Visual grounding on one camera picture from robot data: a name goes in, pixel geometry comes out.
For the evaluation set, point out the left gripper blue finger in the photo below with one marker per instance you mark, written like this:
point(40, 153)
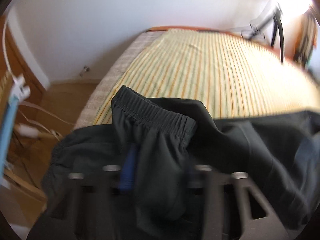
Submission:
point(127, 175)

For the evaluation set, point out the dark green pants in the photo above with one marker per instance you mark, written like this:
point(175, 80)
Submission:
point(196, 177)

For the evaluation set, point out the light blue chair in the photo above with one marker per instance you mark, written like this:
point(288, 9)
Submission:
point(6, 129)

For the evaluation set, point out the yellow striped bed sheet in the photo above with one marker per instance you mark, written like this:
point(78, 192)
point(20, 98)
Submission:
point(232, 77)

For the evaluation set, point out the white clip desk lamp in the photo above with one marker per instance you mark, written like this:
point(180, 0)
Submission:
point(10, 64)

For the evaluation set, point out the black mini tripod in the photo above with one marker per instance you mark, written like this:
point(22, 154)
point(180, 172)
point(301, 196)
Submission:
point(267, 27)

